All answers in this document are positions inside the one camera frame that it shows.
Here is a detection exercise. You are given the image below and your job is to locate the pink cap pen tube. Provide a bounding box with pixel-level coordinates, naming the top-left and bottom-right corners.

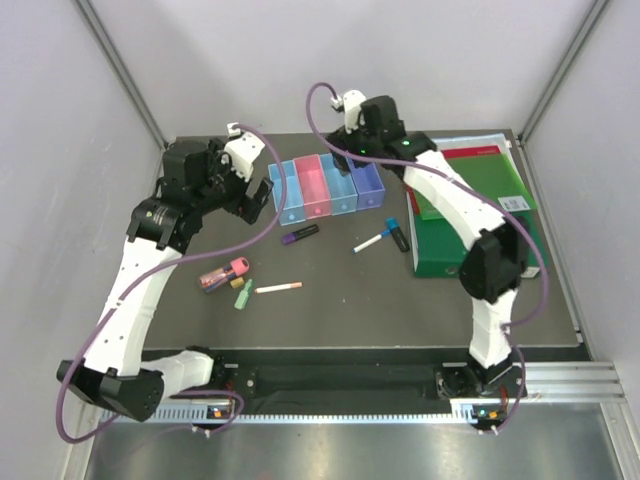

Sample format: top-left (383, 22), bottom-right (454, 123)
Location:
top-left (199, 257), bottom-right (250, 293)

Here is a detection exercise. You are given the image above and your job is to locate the grey slotted cable duct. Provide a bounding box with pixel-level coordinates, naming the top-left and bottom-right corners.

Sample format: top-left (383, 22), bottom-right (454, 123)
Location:
top-left (99, 403), bottom-right (501, 426)

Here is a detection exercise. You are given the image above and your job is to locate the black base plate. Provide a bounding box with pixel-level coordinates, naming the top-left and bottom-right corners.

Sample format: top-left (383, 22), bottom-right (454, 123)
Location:
top-left (169, 363), bottom-right (528, 401)

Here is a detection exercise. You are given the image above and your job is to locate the purple drawer box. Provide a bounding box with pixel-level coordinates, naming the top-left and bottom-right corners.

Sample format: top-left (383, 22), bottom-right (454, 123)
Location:
top-left (347, 159), bottom-right (386, 211)

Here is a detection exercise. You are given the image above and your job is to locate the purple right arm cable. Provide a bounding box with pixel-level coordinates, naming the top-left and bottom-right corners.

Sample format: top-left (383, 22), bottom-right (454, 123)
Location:
top-left (305, 82), bottom-right (550, 436)

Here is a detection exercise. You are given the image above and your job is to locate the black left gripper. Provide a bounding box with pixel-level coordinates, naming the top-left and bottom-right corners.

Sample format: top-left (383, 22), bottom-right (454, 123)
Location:
top-left (192, 138), bottom-right (272, 223)

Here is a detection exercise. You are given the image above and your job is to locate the aluminium rail bar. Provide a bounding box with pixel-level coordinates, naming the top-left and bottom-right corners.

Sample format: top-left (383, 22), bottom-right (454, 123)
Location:
top-left (523, 362), bottom-right (626, 404)

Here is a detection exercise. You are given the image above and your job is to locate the purple cap black highlighter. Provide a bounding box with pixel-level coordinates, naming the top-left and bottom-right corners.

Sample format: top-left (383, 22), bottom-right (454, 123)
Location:
top-left (281, 224), bottom-right (319, 245)

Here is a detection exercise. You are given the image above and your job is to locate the white blue marker pen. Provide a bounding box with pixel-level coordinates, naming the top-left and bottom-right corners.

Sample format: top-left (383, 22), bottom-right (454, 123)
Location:
top-left (352, 229), bottom-right (390, 254)

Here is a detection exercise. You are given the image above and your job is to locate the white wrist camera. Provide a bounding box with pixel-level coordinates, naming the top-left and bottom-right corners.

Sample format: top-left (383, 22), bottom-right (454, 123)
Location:
top-left (331, 90), bottom-right (367, 134)
top-left (223, 122), bottom-right (265, 183)

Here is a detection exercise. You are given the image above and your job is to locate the sky blue drawer box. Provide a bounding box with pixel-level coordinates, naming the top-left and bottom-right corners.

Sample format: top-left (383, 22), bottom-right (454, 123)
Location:
top-left (320, 154), bottom-right (358, 216)

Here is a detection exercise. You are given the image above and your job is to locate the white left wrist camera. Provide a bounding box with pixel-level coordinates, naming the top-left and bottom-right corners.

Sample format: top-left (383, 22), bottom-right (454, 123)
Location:
top-left (223, 122), bottom-right (265, 183)

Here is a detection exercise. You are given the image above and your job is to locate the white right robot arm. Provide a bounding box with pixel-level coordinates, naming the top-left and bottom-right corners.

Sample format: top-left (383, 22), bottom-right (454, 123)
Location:
top-left (326, 90), bottom-right (529, 396)

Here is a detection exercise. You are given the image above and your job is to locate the left aluminium frame post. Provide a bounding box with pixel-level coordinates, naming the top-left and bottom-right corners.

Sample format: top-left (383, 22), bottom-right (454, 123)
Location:
top-left (72, 0), bottom-right (168, 149)

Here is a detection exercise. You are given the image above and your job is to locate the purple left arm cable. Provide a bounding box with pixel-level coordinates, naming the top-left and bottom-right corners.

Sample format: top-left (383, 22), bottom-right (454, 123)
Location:
top-left (54, 124), bottom-right (287, 446)

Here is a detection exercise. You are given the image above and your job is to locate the aluminium frame post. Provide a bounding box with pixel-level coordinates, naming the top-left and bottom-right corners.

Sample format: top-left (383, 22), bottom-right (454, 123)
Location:
top-left (516, 0), bottom-right (612, 148)
top-left (72, 0), bottom-right (168, 149)

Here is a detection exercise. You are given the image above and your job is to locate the light blue drawer box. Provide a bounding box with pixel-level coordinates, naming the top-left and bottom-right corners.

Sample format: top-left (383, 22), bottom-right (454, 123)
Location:
top-left (268, 160), bottom-right (306, 226)

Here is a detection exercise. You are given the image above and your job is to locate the small yellow block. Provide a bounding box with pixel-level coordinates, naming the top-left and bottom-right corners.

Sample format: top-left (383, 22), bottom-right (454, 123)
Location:
top-left (230, 278), bottom-right (244, 289)

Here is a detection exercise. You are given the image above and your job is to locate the green ring binder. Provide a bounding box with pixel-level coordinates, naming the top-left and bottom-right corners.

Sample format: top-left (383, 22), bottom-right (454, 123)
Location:
top-left (406, 190), bottom-right (549, 278)

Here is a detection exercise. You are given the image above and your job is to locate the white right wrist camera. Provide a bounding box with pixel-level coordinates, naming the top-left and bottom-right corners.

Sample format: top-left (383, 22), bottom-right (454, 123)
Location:
top-left (331, 90), bottom-right (367, 134)

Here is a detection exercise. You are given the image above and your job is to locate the pink drawer box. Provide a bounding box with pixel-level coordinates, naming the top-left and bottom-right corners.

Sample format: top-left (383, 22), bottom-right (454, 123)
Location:
top-left (294, 155), bottom-right (331, 219)

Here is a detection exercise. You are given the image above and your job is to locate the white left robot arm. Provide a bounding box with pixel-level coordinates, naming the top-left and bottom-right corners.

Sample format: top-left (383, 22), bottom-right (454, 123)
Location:
top-left (56, 124), bottom-right (273, 422)

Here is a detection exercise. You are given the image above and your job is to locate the blue cap black highlighter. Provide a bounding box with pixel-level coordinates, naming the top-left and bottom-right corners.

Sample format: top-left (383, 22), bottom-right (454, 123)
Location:
top-left (385, 217), bottom-right (410, 253)

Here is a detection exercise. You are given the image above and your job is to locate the white orange pen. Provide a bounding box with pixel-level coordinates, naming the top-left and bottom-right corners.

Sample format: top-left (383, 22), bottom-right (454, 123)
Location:
top-left (254, 282), bottom-right (303, 294)

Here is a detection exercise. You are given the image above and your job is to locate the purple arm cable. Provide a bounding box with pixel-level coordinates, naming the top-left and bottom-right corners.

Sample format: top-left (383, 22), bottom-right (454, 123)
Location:
top-left (54, 124), bottom-right (287, 446)
top-left (305, 82), bottom-right (550, 436)

